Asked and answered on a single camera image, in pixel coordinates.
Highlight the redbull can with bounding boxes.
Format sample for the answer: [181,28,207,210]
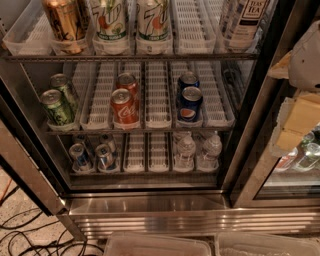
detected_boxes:
[72,134,87,145]
[95,144,115,171]
[69,143,93,171]
[99,134,116,152]

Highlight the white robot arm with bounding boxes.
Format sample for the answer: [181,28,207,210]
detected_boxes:
[288,20,320,92]

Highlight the front coca cola can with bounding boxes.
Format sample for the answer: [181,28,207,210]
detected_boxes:
[111,88,138,125]

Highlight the coca cola can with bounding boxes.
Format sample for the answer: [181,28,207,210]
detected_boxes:
[116,72,139,100]
[111,88,138,125]

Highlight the front pepsi can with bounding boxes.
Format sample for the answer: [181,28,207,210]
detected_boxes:
[178,86,203,122]

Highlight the pepsi can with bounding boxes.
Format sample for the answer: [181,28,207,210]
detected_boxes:
[178,86,203,122]
[177,71,200,96]

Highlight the rear pepsi can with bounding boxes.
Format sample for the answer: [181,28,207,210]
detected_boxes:
[177,71,200,96]

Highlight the rear coca cola can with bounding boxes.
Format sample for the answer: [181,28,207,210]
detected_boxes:
[116,72,139,100]

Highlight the rear green soda can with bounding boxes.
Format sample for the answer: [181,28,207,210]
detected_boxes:
[50,73,78,113]

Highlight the green soda can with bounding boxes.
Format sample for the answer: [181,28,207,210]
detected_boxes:
[40,89,74,126]
[50,73,78,113]

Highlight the front green soda can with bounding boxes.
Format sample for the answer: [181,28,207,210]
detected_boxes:
[40,89,74,126]

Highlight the red can behind glass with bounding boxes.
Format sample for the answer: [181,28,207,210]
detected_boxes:
[274,148,298,172]

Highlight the gold tall drink can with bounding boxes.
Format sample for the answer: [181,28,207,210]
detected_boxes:
[41,0,86,54]

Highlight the left water bottle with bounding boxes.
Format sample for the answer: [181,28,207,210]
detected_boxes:
[175,136,196,172]

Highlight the water bottle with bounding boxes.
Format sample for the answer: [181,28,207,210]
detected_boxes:
[197,134,222,172]
[175,136,196,172]

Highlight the right water bottle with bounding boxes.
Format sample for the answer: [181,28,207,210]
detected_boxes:
[197,134,222,172]

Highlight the left clear plastic bin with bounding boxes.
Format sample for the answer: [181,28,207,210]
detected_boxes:
[103,232,212,256]

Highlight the clear plastic bin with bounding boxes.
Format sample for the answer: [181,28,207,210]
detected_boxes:
[215,232,320,256]
[103,232,212,256]

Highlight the teas tea bottle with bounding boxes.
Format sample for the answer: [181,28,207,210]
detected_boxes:
[219,0,269,53]

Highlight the right clear plastic bin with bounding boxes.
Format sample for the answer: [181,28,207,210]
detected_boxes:
[215,232,320,256]

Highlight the green bottle behind glass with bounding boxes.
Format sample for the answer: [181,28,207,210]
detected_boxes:
[294,132,320,172]

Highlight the middle wire shelf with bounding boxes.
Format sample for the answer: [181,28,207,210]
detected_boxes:
[46,127,233,135]

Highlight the wire shelf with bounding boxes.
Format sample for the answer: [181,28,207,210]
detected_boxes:
[46,127,233,135]
[3,53,259,63]

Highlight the top wire shelf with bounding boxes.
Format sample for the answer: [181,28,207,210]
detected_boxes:
[3,53,259,63]

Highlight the black floor cables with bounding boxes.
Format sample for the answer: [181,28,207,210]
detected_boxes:
[0,186,105,256]

